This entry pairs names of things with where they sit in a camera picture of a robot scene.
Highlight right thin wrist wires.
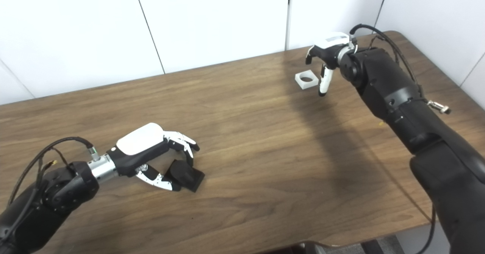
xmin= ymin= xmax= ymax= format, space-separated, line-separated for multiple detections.
xmin=369 ymin=34 xmax=402 ymax=58

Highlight white square piece with hole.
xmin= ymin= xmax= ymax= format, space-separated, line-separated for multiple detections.
xmin=294 ymin=70 xmax=319 ymax=90

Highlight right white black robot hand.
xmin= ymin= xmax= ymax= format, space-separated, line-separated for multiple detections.
xmin=305 ymin=32 xmax=357 ymax=97

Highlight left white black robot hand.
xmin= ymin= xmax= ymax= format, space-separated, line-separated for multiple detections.
xmin=107 ymin=123 xmax=200 ymax=191

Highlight dark robot body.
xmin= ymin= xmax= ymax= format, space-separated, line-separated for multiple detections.
xmin=265 ymin=235 xmax=402 ymax=254

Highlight black peg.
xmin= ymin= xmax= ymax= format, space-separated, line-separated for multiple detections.
xmin=165 ymin=159 xmax=205 ymax=193

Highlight thin wrist wires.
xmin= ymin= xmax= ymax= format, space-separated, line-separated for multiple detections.
xmin=36 ymin=159 xmax=72 ymax=182
xmin=369 ymin=34 xmax=402 ymax=58

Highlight left thin wrist wires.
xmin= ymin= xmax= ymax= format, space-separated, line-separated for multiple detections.
xmin=36 ymin=159 xmax=72 ymax=182

